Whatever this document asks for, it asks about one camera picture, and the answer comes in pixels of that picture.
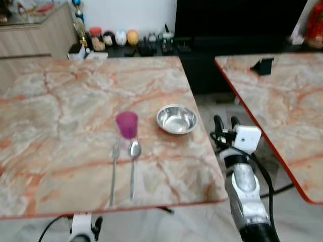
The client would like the round steel bowl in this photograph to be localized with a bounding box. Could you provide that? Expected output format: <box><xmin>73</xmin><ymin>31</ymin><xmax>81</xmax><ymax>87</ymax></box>
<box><xmin>156</xmin><ymin>104</ymin><xmax>198</xmax><ymax>135</ymax></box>

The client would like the steel fork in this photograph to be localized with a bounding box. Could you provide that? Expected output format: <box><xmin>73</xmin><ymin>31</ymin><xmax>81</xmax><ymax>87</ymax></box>
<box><xmin>109</xmin><ymin>144</ymin><xmax>121</xmax><ymax>208</ymax></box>

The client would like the small black wedge stand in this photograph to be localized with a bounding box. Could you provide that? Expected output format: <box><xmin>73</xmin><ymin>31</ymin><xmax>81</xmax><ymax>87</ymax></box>
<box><xmin>250</xmin><ymin>57</ymin><xmax>275</xmax><ymax>76</ymax></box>

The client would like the steel spoon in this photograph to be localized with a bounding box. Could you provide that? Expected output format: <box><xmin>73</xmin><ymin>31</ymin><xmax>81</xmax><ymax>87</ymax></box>
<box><xmin>129</xmin><ymin>140</ymin><xmax>142</xmax><ymax>202</ymax></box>

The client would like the purple plastic cup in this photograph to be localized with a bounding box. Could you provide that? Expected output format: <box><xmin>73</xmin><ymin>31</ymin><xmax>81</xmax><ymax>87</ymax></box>
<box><xmin>116</xmin><ymin>111</ymin><xmax>139</xmax><ymax>140</ymax></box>

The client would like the black television screen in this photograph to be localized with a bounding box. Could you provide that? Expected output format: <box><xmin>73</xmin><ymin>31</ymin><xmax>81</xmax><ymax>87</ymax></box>
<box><xmin>175</xmin><ymin>0</ymin><xmax>309</xmax><ymax>39</ymax></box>

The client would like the yellow egg shaped ornament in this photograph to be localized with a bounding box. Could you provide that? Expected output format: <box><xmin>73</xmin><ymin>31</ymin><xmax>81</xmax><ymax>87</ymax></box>
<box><xmin>127</xmin><ymin>29</ymin><xmax>140</xmax><ymax>46</ymax></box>

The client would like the red figurine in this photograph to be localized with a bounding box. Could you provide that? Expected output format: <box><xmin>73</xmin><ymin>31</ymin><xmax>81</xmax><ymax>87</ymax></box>
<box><xmin>302</xmin><ymin>0</ymin><xmax>323</xmax><ymax>49</ymax></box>

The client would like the white egg shaped ornament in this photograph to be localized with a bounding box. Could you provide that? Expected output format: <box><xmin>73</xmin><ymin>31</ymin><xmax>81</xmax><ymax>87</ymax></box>
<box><xmin>115</xmin><ymin>30</ymin><xmax>128</xmax><ymax>47</ymax></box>

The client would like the dark egg shaped ornament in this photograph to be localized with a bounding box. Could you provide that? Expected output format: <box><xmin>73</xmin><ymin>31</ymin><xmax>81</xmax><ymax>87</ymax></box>
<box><xmin>103</xmin><ymin>31</ymin><xmax>117</xmax><ymax>47</ymax></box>

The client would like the red lidded jar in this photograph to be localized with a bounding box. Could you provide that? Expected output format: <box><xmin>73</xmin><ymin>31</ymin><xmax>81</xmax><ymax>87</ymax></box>
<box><xmin>89</xmin><ymin>27</ymin><xmax>106</xmax><ymax>52</ymax></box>

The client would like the white box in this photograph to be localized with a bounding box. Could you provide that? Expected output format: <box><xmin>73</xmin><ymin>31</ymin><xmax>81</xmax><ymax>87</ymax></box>
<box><xmin>68</xmin><ymin>43</ymin><xmax>109</xmax><ymax>62</ymax></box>

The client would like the gold trophy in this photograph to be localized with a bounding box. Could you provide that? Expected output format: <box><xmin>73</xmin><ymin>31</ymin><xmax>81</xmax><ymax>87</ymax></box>
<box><xmin>71</xmin><ymin>0</ymin><xmax>89</xmax><ymax>51</ymax></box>

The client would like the light wooden cabinet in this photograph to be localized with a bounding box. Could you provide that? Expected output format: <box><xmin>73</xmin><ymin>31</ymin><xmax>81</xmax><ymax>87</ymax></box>
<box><xmin>0</xmin><ymin>4</ymin><xmax>77</xmax><ymax>59</ymax></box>

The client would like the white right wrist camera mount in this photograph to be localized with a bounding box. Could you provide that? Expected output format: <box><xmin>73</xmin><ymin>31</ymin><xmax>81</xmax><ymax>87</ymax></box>
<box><xmin>233</xmin><ymin>126</ymin><xmax>262</xmax><ymax>155</ymax></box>

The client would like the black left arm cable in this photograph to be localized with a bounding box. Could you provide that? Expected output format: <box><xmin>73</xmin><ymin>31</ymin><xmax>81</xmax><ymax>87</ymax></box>
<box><xmin>38</xmin><ymin>214</ymin><xmax>72</xmax><ymax>242</ymax></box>

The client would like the black metal table frame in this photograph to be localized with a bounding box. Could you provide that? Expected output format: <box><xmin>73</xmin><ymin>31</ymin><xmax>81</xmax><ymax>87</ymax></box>
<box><xmin>262</xmin><ymin>149</ymin><xmax>297</xmax><ymax>198</ymax></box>

